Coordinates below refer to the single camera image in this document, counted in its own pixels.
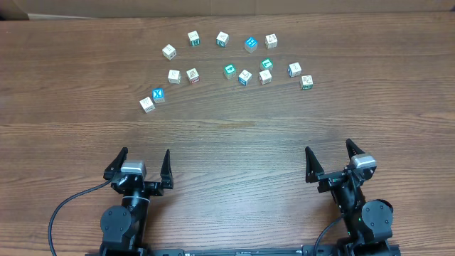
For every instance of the blue H top block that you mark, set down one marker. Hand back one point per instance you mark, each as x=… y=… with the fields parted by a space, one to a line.
x=250 y=45

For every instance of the green 7 top block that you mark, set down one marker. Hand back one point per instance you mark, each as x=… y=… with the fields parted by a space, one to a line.
x=266 y=64

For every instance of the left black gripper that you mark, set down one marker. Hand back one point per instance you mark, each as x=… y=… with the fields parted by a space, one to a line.
x=156 y=187

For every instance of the wooden block with engraved drawing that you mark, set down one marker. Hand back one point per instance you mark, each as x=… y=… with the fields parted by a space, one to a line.
x=174 y=76

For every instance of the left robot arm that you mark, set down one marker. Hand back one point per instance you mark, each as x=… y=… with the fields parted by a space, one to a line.
x=123 y=226

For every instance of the block with green J side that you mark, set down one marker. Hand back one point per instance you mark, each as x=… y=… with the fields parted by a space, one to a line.
x=222 y=39

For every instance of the wooden block with red print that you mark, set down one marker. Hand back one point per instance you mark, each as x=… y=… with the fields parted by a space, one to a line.
x=265 y=77

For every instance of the block with green bottom side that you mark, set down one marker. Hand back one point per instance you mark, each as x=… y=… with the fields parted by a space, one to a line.
x=306 y=82

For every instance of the blue X top block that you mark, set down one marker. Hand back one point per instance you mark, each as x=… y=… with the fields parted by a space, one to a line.
x=158 y=95

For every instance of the green 4 top block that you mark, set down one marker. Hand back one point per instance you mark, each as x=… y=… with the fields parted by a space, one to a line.
x=229 y=71

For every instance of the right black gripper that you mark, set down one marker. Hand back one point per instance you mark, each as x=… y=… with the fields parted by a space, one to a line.
x=315 y=171

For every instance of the wooden block with animal drawing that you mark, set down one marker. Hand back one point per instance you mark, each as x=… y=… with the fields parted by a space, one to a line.
x=271 y=41

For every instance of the block with green R side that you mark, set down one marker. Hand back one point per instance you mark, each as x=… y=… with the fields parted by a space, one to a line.
x=194 y=38

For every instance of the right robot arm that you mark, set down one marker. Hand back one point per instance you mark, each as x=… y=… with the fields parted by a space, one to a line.
x=369 y=223

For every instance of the plain wooden block upper left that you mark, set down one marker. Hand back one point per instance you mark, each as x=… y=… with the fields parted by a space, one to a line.
x=169 y=52

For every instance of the block with blue left side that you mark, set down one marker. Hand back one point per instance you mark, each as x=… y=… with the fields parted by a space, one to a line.
x=294 y=69

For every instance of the block with red Y side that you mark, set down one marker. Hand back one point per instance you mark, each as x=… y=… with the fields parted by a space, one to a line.
x=193 y=75

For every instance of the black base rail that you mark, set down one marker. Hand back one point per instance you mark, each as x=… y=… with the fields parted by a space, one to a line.
x=241 y=252

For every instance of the wooden block lower left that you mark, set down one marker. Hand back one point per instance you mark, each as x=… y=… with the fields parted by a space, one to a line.
x=147 y=104

